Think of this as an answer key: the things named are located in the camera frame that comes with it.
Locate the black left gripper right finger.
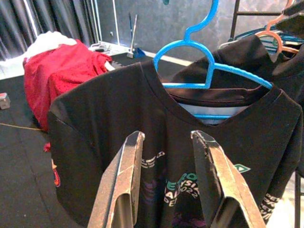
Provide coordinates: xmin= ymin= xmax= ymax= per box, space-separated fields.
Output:
xmin=190 ymin=130 xmax=266 ymax=228

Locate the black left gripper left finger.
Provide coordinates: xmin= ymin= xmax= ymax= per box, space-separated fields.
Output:
xmin=87 ymin=130 xmax=145 ymax=228

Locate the black printed t-shirt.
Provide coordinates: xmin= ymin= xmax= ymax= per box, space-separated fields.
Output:
xmin=47 ymin=60 xmax=304 ymax=228

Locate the plain black t-shirt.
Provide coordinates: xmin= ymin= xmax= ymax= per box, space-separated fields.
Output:
xmin=165 ymin=34 xmax=304 ymax=107

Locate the red cloth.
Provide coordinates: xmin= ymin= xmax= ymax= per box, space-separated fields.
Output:
xmin=23 ymin=39 xmax=113 ymax=133

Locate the blue dustpan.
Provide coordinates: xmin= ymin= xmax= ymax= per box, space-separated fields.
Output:
xmin=129 ymin=13 xmax=146 ymax=59

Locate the small grey box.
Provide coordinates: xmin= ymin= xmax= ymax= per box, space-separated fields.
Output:
xmin=0 ymin=92 xmax=11 ymax=110

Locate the grey broom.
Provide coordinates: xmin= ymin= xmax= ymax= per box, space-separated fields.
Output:
xmin=127 ymin=14 xmax=138 ymax=59

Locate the white cloth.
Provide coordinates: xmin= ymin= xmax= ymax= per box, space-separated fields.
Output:
xmin=23 ymin=30 xmax=78 ymax=59

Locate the black metal clothes rack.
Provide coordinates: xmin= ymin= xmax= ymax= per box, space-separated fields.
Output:
xmin=229 ymin=0 xmax=304 ymax=228

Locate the grey curtain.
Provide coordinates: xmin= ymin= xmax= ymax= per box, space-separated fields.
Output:
xmin=0 ymin=0 xmax=102 ymax=61

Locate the white metal frame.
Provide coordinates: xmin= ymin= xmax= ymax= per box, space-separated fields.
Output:
xmin=91 ymin=0 xmax=121 ymax=47

